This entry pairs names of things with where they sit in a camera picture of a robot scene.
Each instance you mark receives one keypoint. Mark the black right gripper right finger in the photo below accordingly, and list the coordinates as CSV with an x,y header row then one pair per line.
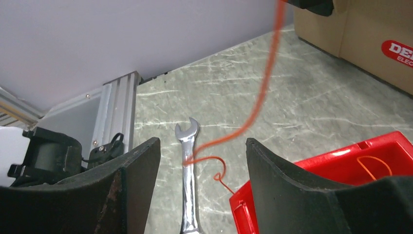
x,y
291,200

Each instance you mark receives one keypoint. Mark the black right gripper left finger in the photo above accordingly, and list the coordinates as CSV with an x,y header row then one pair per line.
x,y
112,198

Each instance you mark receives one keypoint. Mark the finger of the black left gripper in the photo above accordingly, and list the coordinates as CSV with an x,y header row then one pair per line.
x,y
318,7

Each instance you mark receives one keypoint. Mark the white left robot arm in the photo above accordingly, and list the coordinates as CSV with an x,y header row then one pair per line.
x,y
225,109

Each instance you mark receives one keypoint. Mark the tan plastic toolbox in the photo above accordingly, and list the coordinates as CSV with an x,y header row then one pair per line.
x,y
374,35

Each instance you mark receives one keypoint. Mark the silver open-end wrench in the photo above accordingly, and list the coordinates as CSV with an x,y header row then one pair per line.
x,y
190,223

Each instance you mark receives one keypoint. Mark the red plastic bin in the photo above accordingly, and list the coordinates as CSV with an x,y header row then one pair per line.
x,y
390,154

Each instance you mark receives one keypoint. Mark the aluminium frame rail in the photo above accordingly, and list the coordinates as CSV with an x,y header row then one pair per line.
x,y
69,131

